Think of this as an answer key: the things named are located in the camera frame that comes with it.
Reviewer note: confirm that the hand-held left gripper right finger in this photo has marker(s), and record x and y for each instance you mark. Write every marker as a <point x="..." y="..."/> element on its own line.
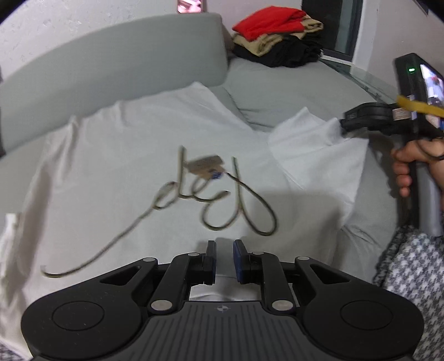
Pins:
<point x="238" y="265"/>

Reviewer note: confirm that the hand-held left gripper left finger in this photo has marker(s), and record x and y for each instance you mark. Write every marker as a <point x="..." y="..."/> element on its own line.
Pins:
<point x="212" y="265"/>

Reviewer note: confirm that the grey sofa backrest cushion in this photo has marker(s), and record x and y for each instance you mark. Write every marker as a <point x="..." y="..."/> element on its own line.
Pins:
<point x="104" y="62"/>

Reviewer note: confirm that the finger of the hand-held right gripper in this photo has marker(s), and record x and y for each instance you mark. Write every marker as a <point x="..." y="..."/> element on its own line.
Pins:
<point x="367" y="118"/>

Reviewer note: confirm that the black folded garment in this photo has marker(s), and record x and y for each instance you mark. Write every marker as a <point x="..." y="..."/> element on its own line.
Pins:
<point x="288" y="53"/>

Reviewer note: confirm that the grey bed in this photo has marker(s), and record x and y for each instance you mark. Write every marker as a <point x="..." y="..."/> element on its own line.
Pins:
<point x="277" y="86"/>

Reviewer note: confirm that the dark window frame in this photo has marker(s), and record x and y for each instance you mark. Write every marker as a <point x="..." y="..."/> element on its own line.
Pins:
<point x="333" y="24"/>

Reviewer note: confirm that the brown hang tag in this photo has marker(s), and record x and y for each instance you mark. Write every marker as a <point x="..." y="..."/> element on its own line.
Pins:
<point x="203" y="165"/>

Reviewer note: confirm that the houndstooth patterned cloth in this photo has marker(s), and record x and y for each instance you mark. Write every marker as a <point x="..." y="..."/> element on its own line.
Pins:
<point x="416" y="274"/>

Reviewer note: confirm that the glass ledge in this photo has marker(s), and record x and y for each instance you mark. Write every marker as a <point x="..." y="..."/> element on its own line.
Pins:
<point x="364" y="78"/>

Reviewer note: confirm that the white garment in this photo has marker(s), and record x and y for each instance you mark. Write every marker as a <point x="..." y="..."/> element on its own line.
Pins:
<point x="121" y="156"/>

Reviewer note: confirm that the tan folded garment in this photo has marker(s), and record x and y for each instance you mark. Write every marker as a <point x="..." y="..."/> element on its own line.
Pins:
<point x="263" y="44"/>

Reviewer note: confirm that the pink wall picture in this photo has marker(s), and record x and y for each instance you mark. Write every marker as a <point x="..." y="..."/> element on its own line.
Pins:
<point x="191" y="5"/>

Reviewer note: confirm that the red folded garment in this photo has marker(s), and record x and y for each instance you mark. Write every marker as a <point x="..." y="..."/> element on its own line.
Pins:
<point x="267" y="22"/>

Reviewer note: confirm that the person's right hand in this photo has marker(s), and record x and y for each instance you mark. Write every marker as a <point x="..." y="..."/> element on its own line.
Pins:
<point x="402" y="158"/>

